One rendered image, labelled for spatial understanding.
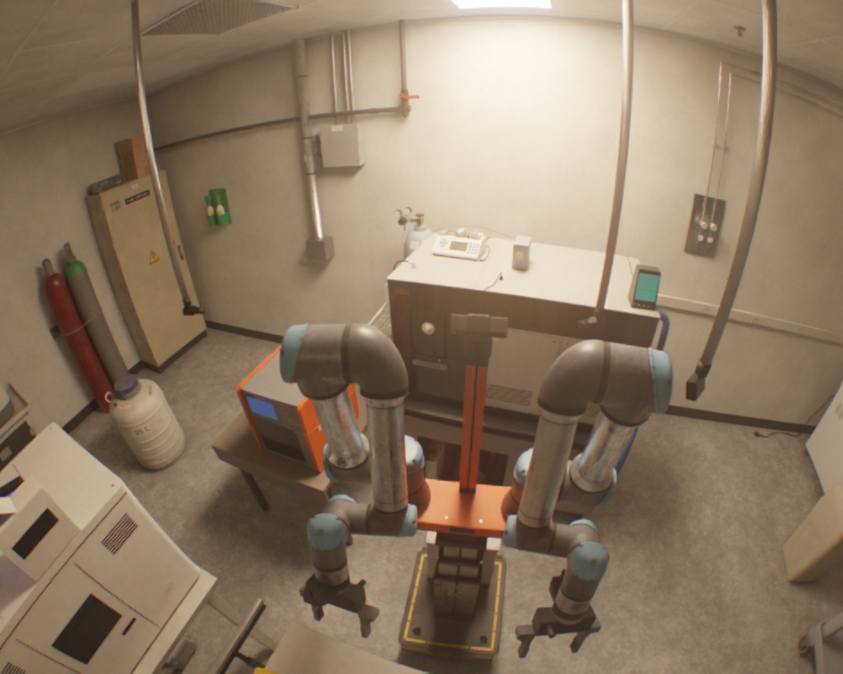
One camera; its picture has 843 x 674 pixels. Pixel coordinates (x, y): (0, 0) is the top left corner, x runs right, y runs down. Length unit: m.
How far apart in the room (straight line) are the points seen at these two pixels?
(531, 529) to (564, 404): 0.29
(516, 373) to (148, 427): 2.48
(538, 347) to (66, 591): 1.90
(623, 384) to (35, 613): 1.43
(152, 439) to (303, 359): 2.50
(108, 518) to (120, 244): 3.14
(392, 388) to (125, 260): 3.57
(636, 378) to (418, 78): 2.42
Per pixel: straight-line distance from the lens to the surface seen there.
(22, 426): 3.57
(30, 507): 1.09
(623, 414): 0.76
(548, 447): 0.77
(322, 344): 0.73
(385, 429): 0.77
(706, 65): 2.80
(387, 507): 0.87
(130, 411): 3.04
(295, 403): 1.65
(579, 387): 0.71
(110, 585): 1.32
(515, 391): 1.94
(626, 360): 0.72
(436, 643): 1.95
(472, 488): 1.21
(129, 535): 1.27
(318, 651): 1.35
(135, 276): 4.14
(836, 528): 2.81
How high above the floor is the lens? 2.18
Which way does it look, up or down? 33 degrees down
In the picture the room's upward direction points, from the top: 2 degrees counter-clockwise
